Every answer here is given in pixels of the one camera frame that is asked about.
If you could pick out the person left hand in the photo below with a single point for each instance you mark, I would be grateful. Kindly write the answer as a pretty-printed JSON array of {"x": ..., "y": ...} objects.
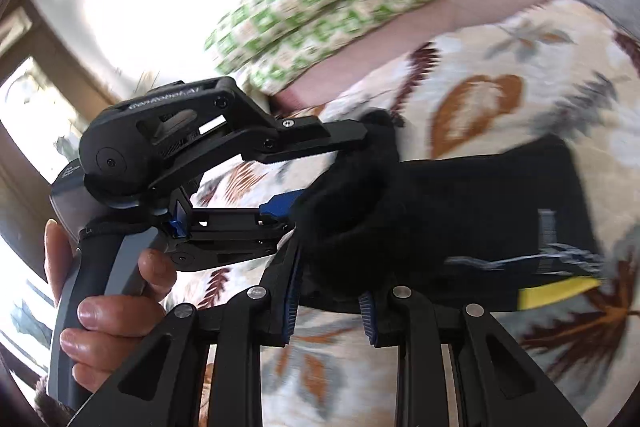
[{"x": 112, "y": 326}]

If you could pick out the leaf pattern plush blanket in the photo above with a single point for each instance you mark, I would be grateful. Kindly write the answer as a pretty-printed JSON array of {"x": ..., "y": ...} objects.
[{"x": 561, "y": 68}]

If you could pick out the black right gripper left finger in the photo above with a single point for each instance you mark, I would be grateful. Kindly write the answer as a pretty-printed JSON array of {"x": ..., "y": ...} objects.
[{"x": 161, "y": 383}]

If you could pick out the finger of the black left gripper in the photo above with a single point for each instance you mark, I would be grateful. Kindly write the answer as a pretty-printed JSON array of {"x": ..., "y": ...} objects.
[
  {"x": 295, "y": 138},
  {"x": 206, "y": 238}
]

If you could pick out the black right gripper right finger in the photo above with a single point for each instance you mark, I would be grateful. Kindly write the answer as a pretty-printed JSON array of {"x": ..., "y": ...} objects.
[{"x": 460, "y": 367}]

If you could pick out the black pants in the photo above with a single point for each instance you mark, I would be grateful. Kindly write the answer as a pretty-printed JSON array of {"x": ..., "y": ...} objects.
[{"x": 479, "y": 229}]

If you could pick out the brown wooden glass door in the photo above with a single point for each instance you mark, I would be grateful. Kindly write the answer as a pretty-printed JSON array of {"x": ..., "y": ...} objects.
[{"x": 47, "y": 100}]

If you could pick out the pink bed sheet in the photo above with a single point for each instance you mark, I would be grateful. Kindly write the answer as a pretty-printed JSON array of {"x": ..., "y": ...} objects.
[{"x": 324, "y": 81}]

